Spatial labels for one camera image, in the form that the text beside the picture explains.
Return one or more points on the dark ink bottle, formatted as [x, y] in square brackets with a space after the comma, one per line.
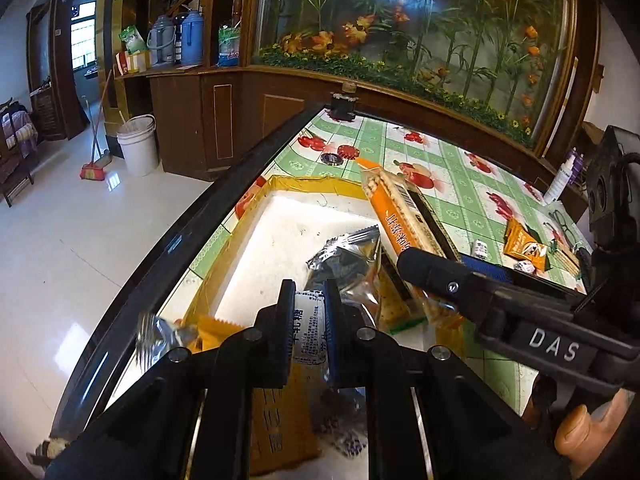
[344, 106]

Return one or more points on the purple spray can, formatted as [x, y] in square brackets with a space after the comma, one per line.
[578, 165]

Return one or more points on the dark wooden chair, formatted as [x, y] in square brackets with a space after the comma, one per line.
[20, 170]

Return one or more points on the small white candy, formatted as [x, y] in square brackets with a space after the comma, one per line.
[310, 330]
[525, 266]
[481, 249]
[345, 442]

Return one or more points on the white plastic bucket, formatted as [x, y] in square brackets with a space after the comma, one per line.
[137, 150]

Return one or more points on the yellow and red carton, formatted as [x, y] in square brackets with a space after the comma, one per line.
[132, 62]

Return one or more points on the blue thermos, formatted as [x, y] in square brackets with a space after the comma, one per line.
[192, 35]

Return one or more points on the glass display of artificial flowers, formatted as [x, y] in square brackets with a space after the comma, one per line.
[425, 35]

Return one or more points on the black-framed glasses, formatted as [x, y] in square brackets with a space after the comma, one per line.
[556, 216]

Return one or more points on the yellow biscuit packet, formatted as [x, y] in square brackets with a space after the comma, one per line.
[280, 420]

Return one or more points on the brown wooden cabinet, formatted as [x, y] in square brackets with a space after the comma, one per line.
[190, 120]

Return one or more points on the grey thermos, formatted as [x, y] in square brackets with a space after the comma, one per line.
[162, 40]

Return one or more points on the orange snack packet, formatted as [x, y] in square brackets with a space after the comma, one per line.
[525, 247]

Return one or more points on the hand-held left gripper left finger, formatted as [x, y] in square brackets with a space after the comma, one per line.
[285, 330]

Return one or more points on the dark bottle cap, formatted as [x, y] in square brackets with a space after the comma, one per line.
[331, 159]

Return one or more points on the red bottle cap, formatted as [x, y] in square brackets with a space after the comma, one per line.
[348, 151]

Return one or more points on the orange cracker packet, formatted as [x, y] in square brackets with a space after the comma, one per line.
[400, 210]

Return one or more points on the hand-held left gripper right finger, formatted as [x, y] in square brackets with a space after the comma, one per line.
[334, 340]

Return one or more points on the red broom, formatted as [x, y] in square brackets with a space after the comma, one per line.
[92, 172]

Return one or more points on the white spray bottle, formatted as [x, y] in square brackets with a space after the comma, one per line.
[560, 180]

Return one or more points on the silver snack packet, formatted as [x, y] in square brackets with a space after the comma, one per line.
[160, 334]
[345, 265]

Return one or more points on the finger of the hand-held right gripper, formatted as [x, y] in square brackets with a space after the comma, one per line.
[487, 266]
[435, 275]

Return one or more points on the green and white bag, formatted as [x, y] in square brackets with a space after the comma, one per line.
[132, 40]

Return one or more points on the white box with yellow rim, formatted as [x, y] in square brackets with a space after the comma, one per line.
[280, 240]

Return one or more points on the person's right hand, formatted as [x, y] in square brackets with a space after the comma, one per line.
[580, 430]

